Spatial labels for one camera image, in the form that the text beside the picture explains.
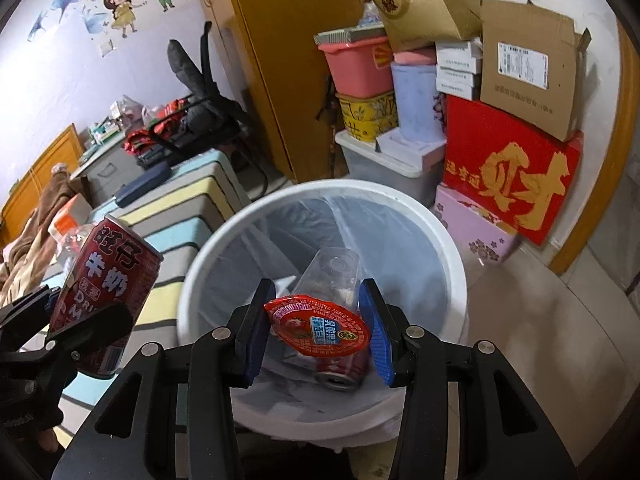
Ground clear plastic cup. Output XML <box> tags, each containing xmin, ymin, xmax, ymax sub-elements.
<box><xmin>293</xmin><ymin>247</ymin><xmax>360</xmax><ymax>312</ymax></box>

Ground red gift box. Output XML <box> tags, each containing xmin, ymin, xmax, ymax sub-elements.
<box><xmin>442</xmin><ymin>96</ymin><xmax>584</xmax><ymax>246</ymax></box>

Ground wooden headboard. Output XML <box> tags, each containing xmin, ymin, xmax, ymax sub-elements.
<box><xmin>1</xmin><ymin>124</ymin><xmax>85</xmax><ymax>246</ymax></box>

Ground red cartoon drink can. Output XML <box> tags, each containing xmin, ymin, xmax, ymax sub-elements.
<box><xmin>288</xmin><ymin>349</ymin><xmax>370</xmax><ymax>392</ymax></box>

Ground brown blanket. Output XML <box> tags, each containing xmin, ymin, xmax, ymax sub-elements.
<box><xmin>1</xmin><ymin>165</ymin><xmax>76</xmax><ymax>308</ymax></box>

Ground items on cabinet top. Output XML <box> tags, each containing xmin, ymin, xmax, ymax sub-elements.
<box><xmin>88</xmin><ymin>96</ymin><xmax>143</xmax><ymax>145</ymax></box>

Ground orange white tissue box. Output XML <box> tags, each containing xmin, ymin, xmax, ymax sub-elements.
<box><xmin>48</xmin><ymin>194</ymin><xmax>92</xmax><ymax>242</ymax></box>

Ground lavender cylinder container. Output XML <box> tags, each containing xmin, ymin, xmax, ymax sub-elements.
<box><xmin>392</xmin><ymin>63</ymin><xmax>446</xmax><ymax>143</ymax></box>

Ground grey drawer cabinet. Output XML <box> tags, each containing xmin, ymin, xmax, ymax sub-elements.
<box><xmin>72</xmin><ymin>133</ymin><xmax>144</xmax><ymax>206</ymax></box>

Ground wooden wardrobe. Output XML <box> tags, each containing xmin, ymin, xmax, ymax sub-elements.
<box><xmin>200</xmin><ymin>0</ymin><xmax>363</xmax><ymax>183</ymax></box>

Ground pink floral box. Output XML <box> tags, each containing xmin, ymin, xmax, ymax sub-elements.
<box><xmin>433</xmin><ymin>183</ymin><xmax>520</xmax><ymax>264</ymax></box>

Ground clear cola plastic bottle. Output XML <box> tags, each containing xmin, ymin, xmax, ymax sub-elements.
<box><xmin>55</xmin><ymin>223</ymin><xmax>94</xmax><ymax>272</ymax></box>

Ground dark blue glasses case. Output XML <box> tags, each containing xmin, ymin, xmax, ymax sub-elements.
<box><xmin>115</xmin><ymin>162</ymin><xmax>171</xmax><ymax>208</ymax></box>

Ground red plaid bag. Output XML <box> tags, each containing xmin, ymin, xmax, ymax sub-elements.
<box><xmin>124</xmin><ymin>99</ymin><xmax>189</xmax><ymax>157</ymax></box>

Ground white small boxes stack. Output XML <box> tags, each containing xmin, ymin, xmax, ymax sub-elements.
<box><xmin>435</xmin><ymin>37</ymin><xmax>483</xmax><ymax>101</ymax></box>

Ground black office chair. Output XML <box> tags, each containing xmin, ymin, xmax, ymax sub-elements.
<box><xmin>150</xmin><ymin>21</ymin><xmax>264</xmax><ymax>172</ymax></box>

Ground grey storage box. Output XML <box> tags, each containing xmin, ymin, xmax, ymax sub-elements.
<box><xmin>335</xmin><ymin>130</ymin><xmax>444</xmax><ymax>207</ymax></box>

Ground red milk drink can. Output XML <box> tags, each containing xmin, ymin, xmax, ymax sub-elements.
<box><xmin>48</xmin><ymin>213</ymin><xmax>164</xmax><ymax>380</ymax></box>

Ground brown cardboard box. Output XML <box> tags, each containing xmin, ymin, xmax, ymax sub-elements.
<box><xmin>480</xmin><ymin>0</ymin><xmax>591</xmax><ymax>142</ymax></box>

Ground yellow printed box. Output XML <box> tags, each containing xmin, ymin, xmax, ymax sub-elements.
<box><xmin>337</xmin><ymin>90</ymin><xmax>398</xmax><ymax>143</ymax></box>

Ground pink plastic bin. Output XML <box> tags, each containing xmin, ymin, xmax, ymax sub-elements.
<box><xmin>318</xmin><ymin>36</ymin><xmax>393</xmax><ymax>99</ymax></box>

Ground white trash bin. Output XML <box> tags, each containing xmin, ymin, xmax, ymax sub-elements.
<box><xmin>177</xmin><ymin>179</ymin><xmax>467</xmax><ymax>449</ymax></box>

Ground striped bed sheet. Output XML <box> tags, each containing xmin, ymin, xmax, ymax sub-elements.
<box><xmin>89</xmin><ymin>150</ymin><xmax>250</xmax><ymax>370</ymax></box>

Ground red lidded jelly cup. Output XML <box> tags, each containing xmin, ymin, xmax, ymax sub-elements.
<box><xmin>264</xmin><ymin>295</ymin><xmax>371</xmax><ymax>359</ymax></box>

